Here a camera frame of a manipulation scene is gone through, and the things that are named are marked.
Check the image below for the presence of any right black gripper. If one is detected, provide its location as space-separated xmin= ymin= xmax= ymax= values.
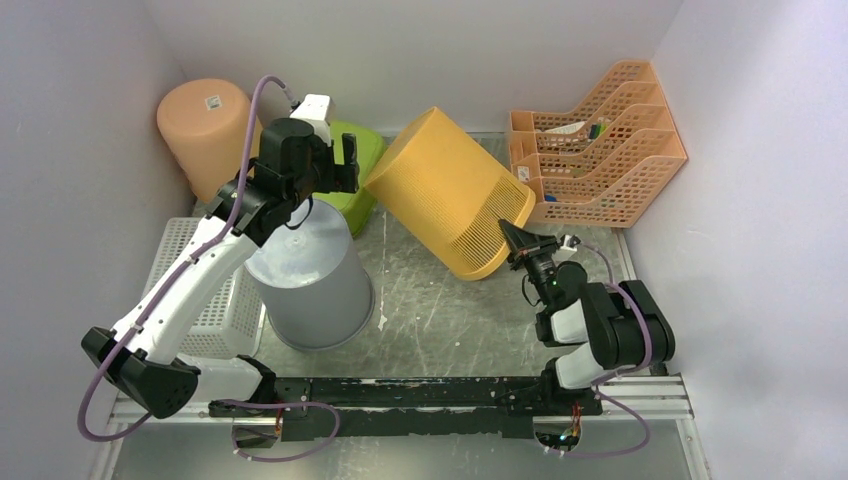
xmin=495 ymin=225 xmax=560 ymax=311

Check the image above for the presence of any green plastic basin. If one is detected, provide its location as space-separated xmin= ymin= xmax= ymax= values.
xmin=314 ymin=120 xmax=387 ymax=237

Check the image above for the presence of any yellow slatted waste basket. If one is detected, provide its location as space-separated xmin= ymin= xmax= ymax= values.
xmin=364 ymin=107 xmax=536 ymax=281

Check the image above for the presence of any grey plastic bucket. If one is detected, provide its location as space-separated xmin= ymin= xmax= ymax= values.
xmin=244 ymin=200 xmax=375 ymax=351

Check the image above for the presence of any large orange plastic bucket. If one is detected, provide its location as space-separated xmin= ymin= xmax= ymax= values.
xmin=156 ymin=78 xmax=251 ymax=203

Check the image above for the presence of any white perforated tray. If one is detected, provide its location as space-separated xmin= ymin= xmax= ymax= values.
xmin=143 ymin=217 xmax=264 ymax=360

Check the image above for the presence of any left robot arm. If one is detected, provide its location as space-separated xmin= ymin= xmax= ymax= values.
xmin=81 ymin=117 xmax=360 ymax=419

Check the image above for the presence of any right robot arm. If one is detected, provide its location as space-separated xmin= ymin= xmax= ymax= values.
xmin=498 ymin=219 xmax=676 ymax=414

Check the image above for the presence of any orange plastic file organizer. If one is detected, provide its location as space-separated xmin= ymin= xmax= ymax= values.
xmin=508 ymin=60 xmax=687 ymax=228

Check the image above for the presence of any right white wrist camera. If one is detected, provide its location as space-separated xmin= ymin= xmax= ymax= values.
xmin=555 ymin=234 xmax=582 ymax=258

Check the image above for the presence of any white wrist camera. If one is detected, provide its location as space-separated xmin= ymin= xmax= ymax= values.
xmin=555 ymin=234 xmax=582 ymax=258
xmin=290 ymin=94 xmax=335 ymax=146

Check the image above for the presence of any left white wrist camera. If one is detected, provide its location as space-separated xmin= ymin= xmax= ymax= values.
xmin=290 ymin=94 xmax=335 ymax=146

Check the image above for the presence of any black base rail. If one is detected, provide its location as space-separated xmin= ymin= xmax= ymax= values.
xmin=208 ymin=372 xmax=602 ymax=442

